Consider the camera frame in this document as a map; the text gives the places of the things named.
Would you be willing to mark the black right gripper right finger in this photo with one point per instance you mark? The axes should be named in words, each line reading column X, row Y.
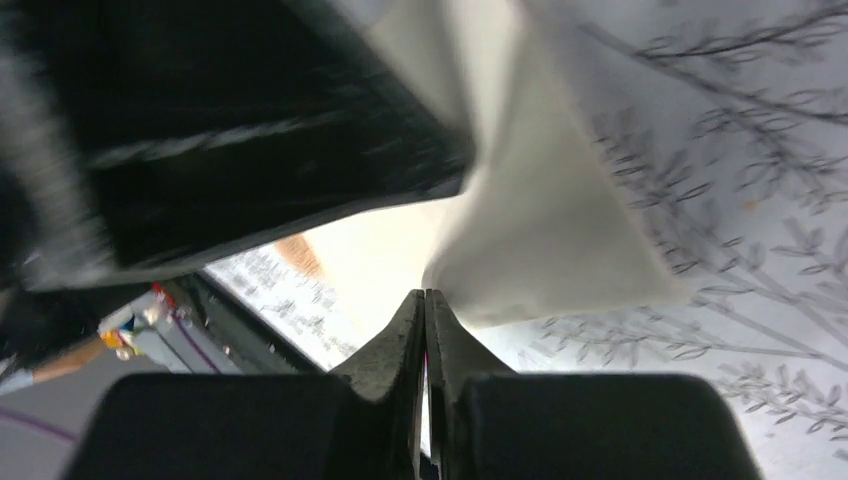
column 491, row 422

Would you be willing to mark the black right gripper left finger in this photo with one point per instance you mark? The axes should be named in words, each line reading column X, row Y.
column 360, row 420

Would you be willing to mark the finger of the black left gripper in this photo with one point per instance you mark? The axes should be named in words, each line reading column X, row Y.
column 144, row 139

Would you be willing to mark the beige letter paper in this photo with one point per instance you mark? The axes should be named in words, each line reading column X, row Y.
column 537, row 229

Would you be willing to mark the floral patterned table mat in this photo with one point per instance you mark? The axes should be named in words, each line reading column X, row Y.
column 724, row 126

